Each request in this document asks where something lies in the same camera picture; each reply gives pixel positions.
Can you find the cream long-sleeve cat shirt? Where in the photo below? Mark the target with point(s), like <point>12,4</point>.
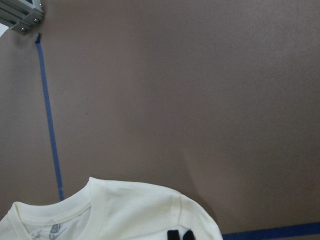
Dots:
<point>112,210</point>

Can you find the aluminium frame post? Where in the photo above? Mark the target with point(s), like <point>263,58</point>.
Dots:
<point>21,15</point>

